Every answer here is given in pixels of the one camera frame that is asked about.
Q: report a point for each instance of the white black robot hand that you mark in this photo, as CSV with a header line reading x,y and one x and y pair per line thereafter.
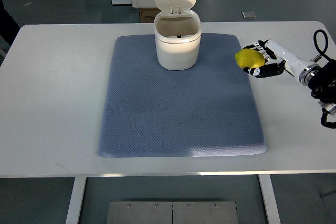
x,y
277,60

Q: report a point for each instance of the yellow lemon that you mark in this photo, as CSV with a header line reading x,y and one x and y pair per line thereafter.
x,y
249,58

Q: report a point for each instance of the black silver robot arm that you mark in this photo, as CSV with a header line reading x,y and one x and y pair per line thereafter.
x,y
321,82

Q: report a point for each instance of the white trash bin open lid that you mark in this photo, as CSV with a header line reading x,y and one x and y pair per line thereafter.
x,y
178,31

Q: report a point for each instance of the grey floor socket plate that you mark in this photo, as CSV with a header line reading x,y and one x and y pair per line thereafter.
x,y
249,15

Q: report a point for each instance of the blue-grey textured mat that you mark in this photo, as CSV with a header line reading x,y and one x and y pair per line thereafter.
x,y
204,111

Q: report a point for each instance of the white table right leg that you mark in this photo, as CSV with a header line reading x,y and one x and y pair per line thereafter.
x,y
269,199

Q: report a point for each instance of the white table leg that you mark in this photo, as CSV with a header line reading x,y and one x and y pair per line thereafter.
x,y
76,199
269,199

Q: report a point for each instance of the brown cardboard box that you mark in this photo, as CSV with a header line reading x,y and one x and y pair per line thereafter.
x,y
147,15

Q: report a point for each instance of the white table left leg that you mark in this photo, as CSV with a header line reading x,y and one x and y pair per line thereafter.
x,y
76,199

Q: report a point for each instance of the dark clothed person edge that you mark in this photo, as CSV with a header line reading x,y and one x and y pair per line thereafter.
x,y
9,28

